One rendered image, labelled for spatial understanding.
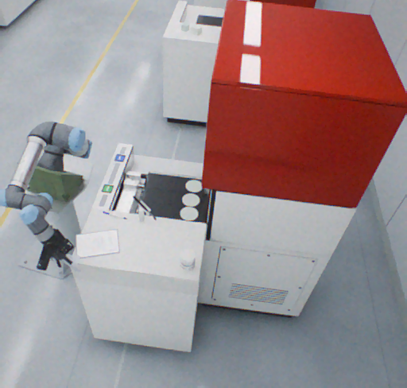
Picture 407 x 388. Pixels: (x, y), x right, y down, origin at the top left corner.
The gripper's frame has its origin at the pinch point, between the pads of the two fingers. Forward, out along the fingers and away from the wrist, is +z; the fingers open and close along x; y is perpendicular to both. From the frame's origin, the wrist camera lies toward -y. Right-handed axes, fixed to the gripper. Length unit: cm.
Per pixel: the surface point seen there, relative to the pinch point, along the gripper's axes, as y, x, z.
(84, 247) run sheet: 15.2, 6.5, 1.7
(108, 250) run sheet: 20.0, -2.9, 7.1
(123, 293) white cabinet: 13.3, -1.2, 32.7
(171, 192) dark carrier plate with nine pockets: 74, -1, 16
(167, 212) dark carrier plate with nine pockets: 60, -7, 18
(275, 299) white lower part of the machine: 76, -38, 108
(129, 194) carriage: 62, 18, 7
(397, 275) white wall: 152, -94, 162
